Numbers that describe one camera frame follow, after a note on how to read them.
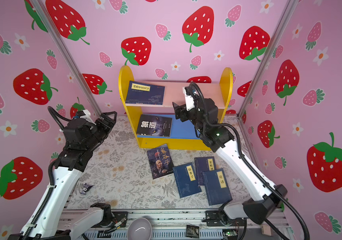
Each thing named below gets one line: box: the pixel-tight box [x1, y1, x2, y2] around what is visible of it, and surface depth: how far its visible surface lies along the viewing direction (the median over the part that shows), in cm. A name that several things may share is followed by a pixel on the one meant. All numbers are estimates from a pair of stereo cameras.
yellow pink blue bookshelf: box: [118, 66, 233, 150], surface depth 78 cm
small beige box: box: [261, 224, 274, 237], surface depth 71 cm
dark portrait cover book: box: [146, 143, 175, 180], surface depth 95 cm
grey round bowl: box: [127, 217, 152, 240], surface depth 71 cm
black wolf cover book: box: [137, 114, 173, 137], surface depth 95 cm
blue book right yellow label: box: [202, 168, 233, 206], surface depth 84 cm
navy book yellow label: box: [125, 80, 165, 105], surface depth 75 cm
